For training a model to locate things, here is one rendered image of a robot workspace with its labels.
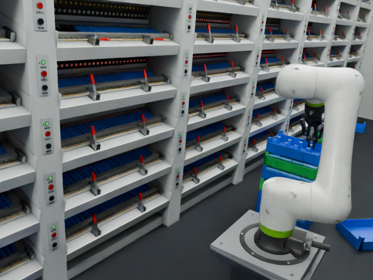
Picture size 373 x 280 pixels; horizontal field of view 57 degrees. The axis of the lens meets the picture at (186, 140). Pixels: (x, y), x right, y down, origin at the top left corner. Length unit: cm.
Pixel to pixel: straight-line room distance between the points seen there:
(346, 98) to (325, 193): 32
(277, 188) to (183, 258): 68
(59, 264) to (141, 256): 40
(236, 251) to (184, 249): 52
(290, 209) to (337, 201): 15
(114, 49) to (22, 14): 34
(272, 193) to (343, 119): 33
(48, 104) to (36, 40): 20
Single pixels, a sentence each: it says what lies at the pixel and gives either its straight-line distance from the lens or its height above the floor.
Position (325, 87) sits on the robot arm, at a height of 88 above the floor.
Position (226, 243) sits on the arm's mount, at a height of 30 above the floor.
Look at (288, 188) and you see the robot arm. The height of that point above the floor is 55.
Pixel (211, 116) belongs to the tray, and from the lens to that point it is 190.
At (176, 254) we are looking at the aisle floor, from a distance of 172.
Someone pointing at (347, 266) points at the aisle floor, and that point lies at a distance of 192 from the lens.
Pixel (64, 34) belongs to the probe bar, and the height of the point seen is 98.
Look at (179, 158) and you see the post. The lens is 175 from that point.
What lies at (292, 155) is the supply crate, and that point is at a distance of 190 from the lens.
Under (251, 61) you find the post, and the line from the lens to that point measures 218.
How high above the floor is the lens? 107
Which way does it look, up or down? 20 degrees down
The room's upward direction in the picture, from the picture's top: 5 degrees clockwise
